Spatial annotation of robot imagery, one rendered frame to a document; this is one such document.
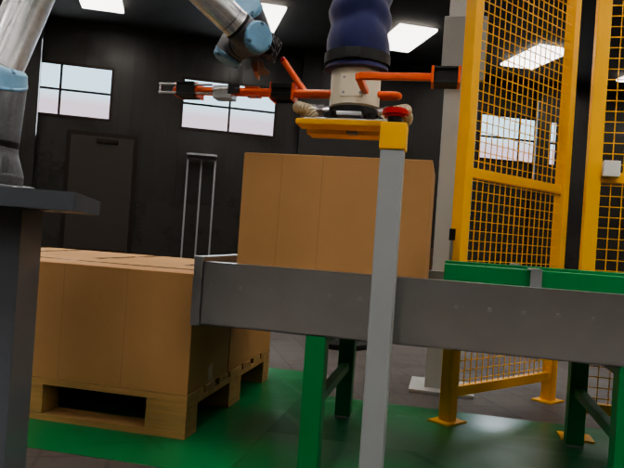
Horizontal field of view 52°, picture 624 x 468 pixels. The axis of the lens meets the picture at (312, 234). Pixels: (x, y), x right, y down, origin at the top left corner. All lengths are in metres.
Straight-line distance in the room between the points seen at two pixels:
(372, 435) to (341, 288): 0.42
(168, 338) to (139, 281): 0.21
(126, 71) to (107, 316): 9.43
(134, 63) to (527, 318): 10.22
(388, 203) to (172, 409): 1.04
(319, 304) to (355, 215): 0.31
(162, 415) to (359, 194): 0.97
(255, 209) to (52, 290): 0.78
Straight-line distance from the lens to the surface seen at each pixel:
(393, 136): 1.69
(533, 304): 1.86
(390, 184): 1.68
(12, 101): 1.66
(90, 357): 2.35
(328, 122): 2.11
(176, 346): 2.20
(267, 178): 2.08
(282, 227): 2.05
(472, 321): 1.85
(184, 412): 2.23
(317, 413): 1.94
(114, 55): 11.63
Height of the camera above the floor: 0.69
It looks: level
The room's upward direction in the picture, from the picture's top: 4 degrees clockwise
